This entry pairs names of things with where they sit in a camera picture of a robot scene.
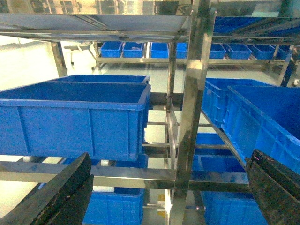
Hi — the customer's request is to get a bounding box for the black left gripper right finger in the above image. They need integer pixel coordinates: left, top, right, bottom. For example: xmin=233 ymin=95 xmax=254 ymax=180
xmin=245 ymin=149 xmax=300 ymax=225

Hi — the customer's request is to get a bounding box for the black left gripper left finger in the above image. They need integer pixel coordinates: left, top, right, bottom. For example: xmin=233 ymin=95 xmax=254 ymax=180
xmin=0 ymin=153 xmax=94 ymax=225

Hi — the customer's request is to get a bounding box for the blue bin upper shelf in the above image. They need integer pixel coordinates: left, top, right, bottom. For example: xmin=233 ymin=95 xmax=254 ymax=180
xmin=0 ymin=82 xmax=151 ymax=161

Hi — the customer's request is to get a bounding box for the stainless steel shelf rack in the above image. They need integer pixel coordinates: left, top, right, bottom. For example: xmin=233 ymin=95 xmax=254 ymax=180
xmin=0 ymin=0 xmax=300 ymax=225

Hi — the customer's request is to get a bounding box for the blue bin bottom left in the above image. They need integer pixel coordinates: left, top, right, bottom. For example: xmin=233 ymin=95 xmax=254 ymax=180
xmin=82 ymin=153 xmax=150 ymax=225

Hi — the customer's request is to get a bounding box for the blue bin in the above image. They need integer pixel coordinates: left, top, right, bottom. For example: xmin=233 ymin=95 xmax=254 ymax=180
xmin=202 ymin=78 xmax=270 ymax=128
xmin=82 ymin=153 xmax=150 ymax=225
xmin=49 ymin=75 xmax=150 ymax=84
xmin=222 ymin=86 xmax=300 ymax=173
xmin=192 ymin=133 xmax=267 ymax=225

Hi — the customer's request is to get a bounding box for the blue bin right near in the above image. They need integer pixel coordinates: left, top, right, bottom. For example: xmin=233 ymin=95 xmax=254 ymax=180
xmin=222 ymin=86 xmax=300 ymax=173

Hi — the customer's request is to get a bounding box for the blue bin bottom right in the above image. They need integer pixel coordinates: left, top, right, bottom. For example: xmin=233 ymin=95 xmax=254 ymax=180
xmin=192 ymin=133 xmax=267 ymax=225

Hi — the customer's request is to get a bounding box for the blue bin right far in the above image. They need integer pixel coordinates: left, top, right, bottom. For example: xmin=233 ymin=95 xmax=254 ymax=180
xmin=202 ymin=78 xmax=270 ymax=128

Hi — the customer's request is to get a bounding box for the blue bin behind left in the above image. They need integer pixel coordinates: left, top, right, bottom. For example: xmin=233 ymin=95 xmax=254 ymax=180
xmin=49 ymin=75 xmax=150 ymax=84

